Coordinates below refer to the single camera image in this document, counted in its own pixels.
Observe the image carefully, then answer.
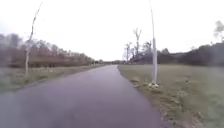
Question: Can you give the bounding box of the tall bare tree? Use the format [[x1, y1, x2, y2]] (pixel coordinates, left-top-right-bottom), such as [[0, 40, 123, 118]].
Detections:
[[132, 27, 143, 64]]

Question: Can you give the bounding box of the grey asphalt path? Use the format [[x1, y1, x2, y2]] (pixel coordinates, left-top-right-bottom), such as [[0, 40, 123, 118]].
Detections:
[[0, 64, 172, 128]]

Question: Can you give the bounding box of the long row of brown trees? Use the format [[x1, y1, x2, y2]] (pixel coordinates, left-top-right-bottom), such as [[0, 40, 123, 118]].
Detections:
[[0, 32, 105, 69]]

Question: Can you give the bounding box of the young tree with pale trunk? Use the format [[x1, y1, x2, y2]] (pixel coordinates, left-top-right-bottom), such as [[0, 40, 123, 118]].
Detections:
[[23, 1, 44, 76]]

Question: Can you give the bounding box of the dark belt of trees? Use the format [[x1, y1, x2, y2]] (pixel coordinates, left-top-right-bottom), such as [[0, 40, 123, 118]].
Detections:
[[123, 19, 224, 67]]

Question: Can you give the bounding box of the pale street lamp post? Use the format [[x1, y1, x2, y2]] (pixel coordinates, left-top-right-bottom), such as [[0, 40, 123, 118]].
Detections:
[[148, 0, 159, 86]]

